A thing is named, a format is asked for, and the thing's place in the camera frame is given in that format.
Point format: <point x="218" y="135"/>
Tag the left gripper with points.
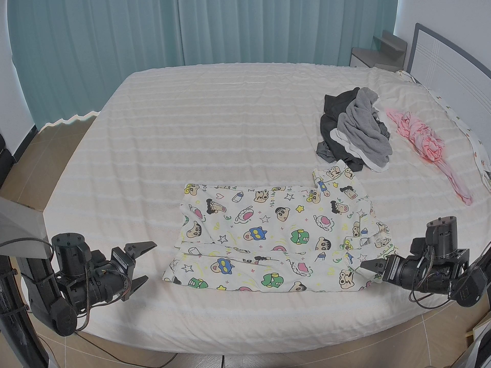
<point x="109" y="286"/>

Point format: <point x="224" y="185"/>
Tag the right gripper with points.
<point x="404" y="271"/>

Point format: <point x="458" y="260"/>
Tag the white printed pyjama top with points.
<point x="276" y="236"/>

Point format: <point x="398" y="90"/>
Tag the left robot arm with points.
<point x="69" y="255"/>

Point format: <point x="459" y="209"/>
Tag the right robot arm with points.
<point x="443" y="240"/>

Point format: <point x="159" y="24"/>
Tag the pile of clothes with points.
<point x="364" y="128"/>

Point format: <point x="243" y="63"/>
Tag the bed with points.
<point x="191" y="109"/>

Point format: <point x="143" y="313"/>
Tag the small wooden drawer table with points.
<point x="479" y="326"/>

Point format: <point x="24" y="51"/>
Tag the pink garment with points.
<point x="425" y="136"/>

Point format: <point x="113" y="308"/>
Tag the white printed pillow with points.
<point x="475" y="148"/>

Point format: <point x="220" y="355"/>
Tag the grey bedside table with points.
<point x="376" y="54"/>

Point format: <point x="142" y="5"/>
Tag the blue-green curtain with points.
<point x="287" y="17"/>
<point x="96" y="33"/>

